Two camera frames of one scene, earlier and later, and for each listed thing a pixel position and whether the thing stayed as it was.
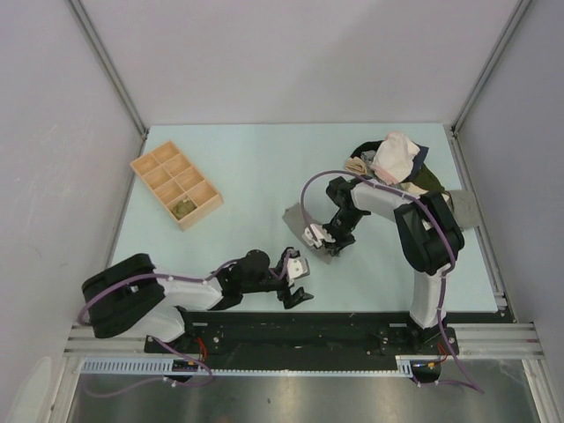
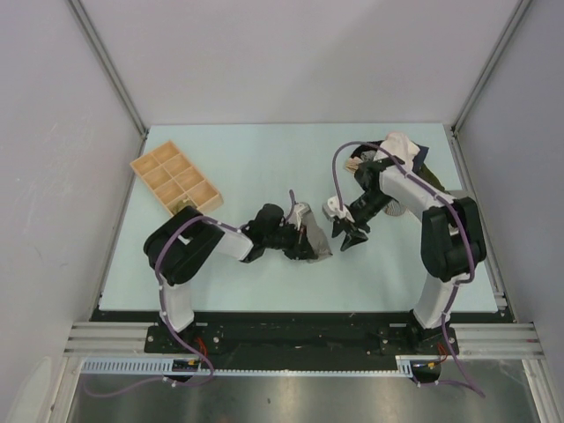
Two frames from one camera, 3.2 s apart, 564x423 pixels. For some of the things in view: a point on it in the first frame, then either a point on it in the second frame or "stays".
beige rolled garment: x=356 y=166 stays
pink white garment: x=394 y=158 stays
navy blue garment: x=419 y=159 stays
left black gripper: x=289 y=300 → x=300 y=248
